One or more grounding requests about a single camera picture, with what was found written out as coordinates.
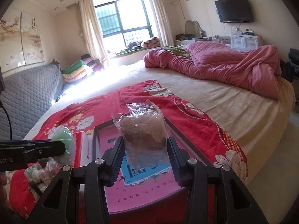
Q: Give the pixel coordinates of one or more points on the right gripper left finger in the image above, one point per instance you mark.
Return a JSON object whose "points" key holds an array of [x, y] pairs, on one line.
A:
{"points": [[113, 161]]}

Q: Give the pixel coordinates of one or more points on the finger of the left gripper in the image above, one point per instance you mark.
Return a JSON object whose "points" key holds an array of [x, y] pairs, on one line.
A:
{"points": [[33, 150]]}

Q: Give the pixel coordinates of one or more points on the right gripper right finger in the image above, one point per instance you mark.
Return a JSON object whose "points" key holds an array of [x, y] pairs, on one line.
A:
{"points": [[178, 158]]}

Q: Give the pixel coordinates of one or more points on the white floral fabric scrunchie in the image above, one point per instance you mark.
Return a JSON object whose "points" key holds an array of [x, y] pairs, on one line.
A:
{"points": [[49, 169]]}

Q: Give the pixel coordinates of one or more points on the brown puff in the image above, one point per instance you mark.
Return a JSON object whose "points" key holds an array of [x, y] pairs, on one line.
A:
{"points": [[144, 133]]}

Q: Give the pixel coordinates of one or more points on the green sponge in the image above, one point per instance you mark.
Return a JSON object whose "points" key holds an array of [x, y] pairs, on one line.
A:
{"points": [[64, 134]]}

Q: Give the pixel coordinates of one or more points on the green floral tissue pack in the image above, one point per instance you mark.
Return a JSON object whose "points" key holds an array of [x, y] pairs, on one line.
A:
{"points": [[32, 173]]}

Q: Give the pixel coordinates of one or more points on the left hand painted nails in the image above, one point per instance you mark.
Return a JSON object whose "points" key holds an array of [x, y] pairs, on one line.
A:
{"points": [[3, 193]]}

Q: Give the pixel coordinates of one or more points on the pink book in tray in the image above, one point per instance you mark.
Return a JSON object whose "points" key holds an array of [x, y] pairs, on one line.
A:
{"points": [[137, 189]]}

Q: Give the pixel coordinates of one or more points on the red floral bedspread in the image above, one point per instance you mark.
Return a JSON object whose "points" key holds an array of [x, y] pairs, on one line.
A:
{"points": [[216, 193]]}

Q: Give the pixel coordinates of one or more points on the grey quilted headboard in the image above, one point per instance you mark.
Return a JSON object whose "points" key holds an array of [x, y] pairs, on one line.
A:
{"points": [[27, 97]]}

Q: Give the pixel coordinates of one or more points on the beige bed sheet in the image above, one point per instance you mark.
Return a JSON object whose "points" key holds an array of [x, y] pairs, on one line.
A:
{"points": [[255, 122]]}

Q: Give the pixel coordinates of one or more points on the stack of folded blankets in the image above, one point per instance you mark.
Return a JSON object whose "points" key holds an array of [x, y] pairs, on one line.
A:
{"points": [[81, 69]]}

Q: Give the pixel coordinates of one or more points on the beige curtain left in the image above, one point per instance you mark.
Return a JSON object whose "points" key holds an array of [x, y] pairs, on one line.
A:
{"points": [[92, 33]]}

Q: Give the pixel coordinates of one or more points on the beige curtain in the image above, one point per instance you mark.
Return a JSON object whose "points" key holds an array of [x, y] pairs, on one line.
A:
{"points": [[92, 33], [163, 23]]}

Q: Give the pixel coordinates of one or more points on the pink quilted blanket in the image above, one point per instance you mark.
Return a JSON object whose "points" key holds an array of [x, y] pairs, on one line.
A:
{"points": [[255, 70]]}

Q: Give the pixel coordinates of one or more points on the clothes on window sill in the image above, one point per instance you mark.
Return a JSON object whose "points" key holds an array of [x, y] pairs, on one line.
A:
{"points": [[137, 46]]}

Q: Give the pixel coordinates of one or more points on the beige curtain right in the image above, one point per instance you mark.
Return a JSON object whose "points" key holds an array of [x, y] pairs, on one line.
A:
{"points": [[163, 23]]}

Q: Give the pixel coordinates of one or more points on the white drawer cabinet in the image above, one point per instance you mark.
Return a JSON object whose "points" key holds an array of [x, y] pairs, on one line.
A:
{"points": [[242, 42]]}

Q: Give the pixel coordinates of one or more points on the heart shaped mirror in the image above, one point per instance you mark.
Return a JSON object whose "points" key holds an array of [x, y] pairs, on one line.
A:
{"points": [[193, 27]]}

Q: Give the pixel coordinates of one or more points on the dark bag on chair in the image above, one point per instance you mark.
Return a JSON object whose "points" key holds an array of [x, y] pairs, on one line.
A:
{"points": [[294, 61]]}

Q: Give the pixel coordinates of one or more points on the floral wall painting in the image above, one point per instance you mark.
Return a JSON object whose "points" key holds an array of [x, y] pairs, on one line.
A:
{"points": [[20, 40]]}

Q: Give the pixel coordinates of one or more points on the black wall television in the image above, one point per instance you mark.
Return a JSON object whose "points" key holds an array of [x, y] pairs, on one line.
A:
{"points": [[234, 11]]}

